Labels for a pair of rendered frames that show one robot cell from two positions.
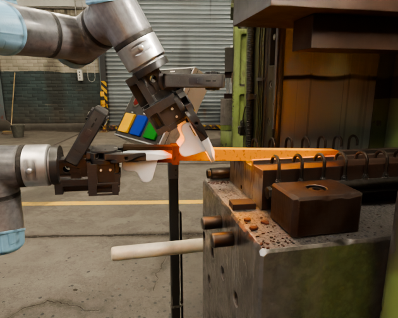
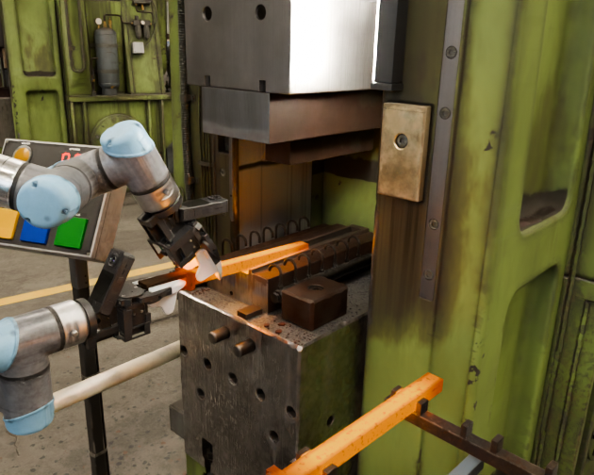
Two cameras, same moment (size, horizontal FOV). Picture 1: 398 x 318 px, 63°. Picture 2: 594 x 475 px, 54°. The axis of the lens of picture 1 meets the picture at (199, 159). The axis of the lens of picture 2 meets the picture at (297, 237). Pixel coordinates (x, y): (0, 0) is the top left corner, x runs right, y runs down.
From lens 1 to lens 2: 0.67 m
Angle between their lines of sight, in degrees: 35
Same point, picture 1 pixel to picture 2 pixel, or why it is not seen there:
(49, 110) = not seen: outside the picture
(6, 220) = (48, 391)
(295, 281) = (318, 363)
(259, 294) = (298, 380)
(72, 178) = (102, 328)
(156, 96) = (173, 230)
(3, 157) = (45, 326)
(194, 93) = not seen: hidden behind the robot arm
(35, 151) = (73, 312)
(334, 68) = not seen: hidden behind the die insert
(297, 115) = (252, 203)
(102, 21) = (130, 171)
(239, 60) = (16, 27)
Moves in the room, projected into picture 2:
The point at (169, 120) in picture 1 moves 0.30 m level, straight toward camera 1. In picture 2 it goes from (189, 252) to (292, 306)
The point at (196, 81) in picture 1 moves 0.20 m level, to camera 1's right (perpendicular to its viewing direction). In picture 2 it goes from (207, 211) to (294, 197)
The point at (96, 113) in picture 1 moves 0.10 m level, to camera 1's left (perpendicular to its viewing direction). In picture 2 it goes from (126, 260) to (66, 271)
